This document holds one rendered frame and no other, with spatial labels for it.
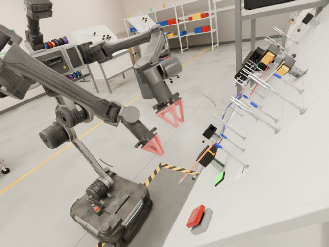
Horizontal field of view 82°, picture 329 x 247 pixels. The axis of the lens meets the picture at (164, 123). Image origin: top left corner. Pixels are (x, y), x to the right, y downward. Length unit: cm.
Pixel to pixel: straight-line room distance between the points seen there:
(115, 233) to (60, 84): 128
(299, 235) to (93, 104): 85
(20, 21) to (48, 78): 744
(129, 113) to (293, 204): 50
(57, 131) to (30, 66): 117
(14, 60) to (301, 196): 67
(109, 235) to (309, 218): 151
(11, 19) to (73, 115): 684
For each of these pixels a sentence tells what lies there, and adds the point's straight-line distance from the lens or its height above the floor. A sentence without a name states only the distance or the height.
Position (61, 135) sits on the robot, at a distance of 177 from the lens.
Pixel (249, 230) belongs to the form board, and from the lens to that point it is 38.
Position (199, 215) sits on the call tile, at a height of 113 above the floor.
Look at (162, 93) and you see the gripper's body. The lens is 61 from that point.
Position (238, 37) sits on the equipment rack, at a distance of 147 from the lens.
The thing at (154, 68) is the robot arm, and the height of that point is 142.
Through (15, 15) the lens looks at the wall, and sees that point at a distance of 807.
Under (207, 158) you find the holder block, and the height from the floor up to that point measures 112.
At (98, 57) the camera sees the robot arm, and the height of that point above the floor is 143.
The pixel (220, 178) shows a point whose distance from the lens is 63.
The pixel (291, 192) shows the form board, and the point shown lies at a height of 130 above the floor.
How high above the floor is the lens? 156
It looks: 29 degrees down
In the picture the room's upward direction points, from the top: 14 degrees counter-clockwise
